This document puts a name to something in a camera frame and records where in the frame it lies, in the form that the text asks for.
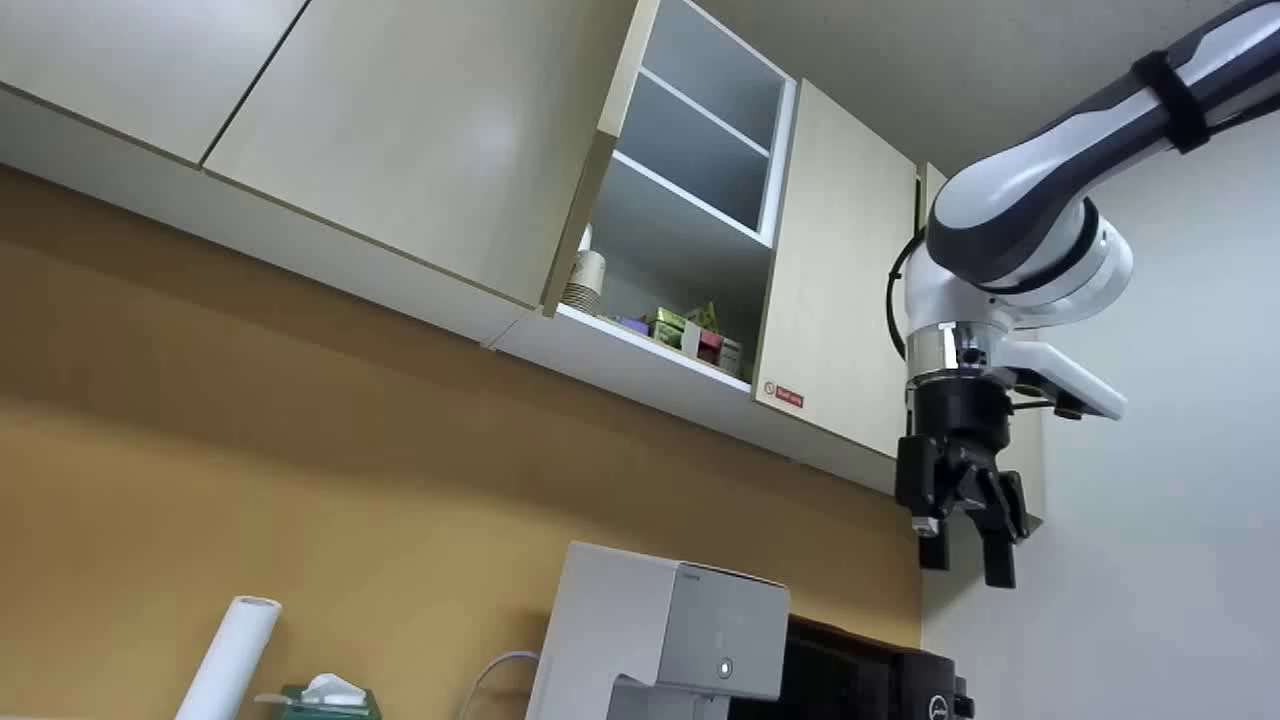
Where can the black coffee machine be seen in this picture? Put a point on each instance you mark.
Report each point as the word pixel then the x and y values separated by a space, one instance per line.
pixel 854 683

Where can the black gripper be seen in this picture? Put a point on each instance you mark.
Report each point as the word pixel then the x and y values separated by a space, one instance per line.
pixel 950 452

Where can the pink box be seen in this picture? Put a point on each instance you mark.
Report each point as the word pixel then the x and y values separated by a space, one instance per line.
pixel 726 355

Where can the white black Franka robot arm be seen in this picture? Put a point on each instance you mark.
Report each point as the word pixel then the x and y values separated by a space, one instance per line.
pixel 1040 185

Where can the green white box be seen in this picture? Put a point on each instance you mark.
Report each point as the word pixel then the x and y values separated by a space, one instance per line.
pixel 671 325

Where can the white upper cabinet carcass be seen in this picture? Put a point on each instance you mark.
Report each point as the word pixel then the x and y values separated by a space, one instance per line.
pixel 681 224

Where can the white paper roll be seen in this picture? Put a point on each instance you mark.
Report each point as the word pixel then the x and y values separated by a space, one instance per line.
pixel 228 663

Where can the white paper cup stack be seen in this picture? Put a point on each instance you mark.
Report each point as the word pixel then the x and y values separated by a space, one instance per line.
pixel 585 283

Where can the red white door sticker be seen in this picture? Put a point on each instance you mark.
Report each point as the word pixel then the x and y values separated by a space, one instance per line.
pixel 785 394

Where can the silver white water dispenser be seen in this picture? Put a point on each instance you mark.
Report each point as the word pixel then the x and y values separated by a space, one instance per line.
pixel 642 625

